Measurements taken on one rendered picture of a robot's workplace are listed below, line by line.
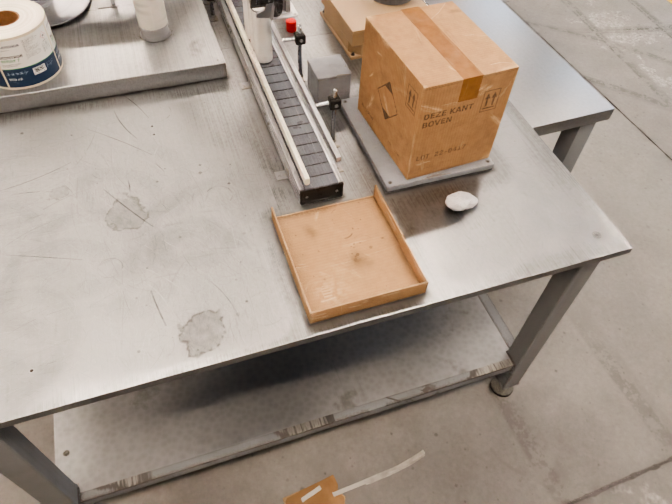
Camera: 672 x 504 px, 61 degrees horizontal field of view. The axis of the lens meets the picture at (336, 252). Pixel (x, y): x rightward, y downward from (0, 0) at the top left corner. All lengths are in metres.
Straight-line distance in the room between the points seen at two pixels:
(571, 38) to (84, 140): 3.03
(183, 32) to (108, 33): 0.22
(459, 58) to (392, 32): 0.17
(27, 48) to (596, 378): 2.06
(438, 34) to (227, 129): 0.59
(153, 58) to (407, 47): 0.77
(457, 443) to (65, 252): 1.33
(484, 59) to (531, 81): 0.53
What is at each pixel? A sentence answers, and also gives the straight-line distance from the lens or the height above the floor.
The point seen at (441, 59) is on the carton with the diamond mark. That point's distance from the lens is 1.35.
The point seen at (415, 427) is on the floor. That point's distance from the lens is 1.99.
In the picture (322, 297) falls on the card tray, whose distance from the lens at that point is 1.20.
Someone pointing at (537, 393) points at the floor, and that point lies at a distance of 2.16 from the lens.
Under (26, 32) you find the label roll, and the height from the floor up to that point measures 1.02.
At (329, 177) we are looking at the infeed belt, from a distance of 1.36.
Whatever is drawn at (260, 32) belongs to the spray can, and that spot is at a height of 0.98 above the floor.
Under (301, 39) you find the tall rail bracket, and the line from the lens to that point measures 1.68.
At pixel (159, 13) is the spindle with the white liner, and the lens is 1.83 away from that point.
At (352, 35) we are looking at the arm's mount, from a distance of 1.80.
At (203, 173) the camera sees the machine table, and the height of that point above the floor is 0.83.
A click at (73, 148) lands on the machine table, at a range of 1.62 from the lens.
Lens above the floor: 1.83
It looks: 52 degrees down
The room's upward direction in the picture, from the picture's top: 4 degrees clockwise
